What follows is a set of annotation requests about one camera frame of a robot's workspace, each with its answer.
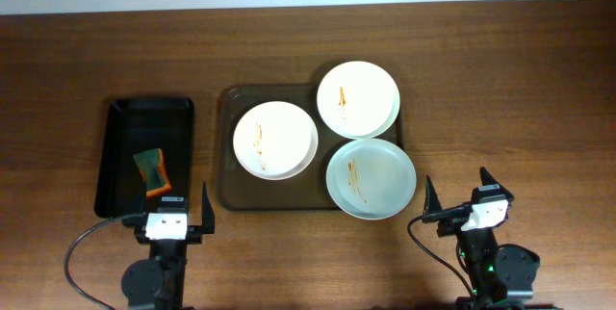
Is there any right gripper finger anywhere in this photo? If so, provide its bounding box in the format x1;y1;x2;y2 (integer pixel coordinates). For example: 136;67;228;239
422;175;443;223
479;167;501;190

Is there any orange green scrub sponge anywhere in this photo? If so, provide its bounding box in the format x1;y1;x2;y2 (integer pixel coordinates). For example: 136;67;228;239
133;148;172;198

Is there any white plate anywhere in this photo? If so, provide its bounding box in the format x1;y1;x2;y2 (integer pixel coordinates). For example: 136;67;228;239
325;139;417;220
232;101;319;180
317;61;400;139

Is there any white plate top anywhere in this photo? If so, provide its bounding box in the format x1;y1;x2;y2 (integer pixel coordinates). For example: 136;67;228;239
317;61;400;139

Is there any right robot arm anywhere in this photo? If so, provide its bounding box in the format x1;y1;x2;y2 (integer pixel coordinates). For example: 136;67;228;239
420;168;540;309

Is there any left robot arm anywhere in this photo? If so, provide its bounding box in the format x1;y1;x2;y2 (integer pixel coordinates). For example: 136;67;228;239
121;186;216;310

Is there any brown translucent tray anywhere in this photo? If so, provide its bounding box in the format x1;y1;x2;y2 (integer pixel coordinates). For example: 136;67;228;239
216;83;405;212

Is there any black plastic tray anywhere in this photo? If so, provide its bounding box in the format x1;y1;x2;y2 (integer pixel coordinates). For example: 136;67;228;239
94;96;194;218

